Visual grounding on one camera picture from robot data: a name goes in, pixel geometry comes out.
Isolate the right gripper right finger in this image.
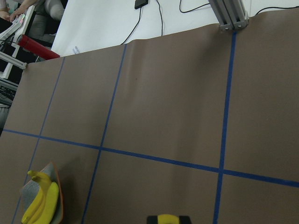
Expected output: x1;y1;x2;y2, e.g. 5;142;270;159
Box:
178;216;191;224

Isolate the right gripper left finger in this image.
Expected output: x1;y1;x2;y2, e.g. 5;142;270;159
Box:
146;216;158;224

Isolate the yellow banana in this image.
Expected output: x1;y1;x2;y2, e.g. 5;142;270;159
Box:
157;214;180;224
21;170;52;224
30;182;59;224

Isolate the small black box device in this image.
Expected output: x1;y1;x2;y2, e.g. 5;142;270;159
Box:
134;0;149;9

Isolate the red cylindrical bottle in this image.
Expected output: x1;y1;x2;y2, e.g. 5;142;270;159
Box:
16;35;60;60

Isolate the aluminium frame post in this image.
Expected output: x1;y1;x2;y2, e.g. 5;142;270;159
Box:
208;0;249;30

